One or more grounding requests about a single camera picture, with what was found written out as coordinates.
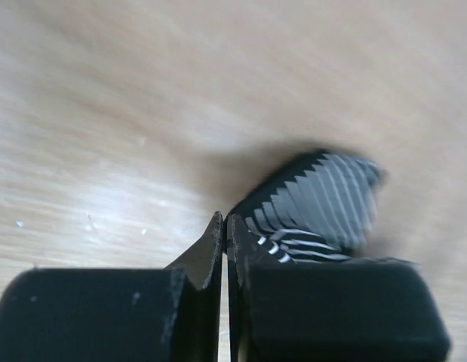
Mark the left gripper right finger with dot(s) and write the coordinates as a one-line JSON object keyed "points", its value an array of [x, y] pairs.
{"points": [[364, 310]]}

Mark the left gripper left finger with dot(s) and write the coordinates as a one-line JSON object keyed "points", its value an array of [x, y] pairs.
{"points": [[122, 314]]}

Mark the black white striped tank top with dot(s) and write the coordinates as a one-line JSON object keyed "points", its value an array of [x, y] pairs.
{"points": [[316, 208]]}

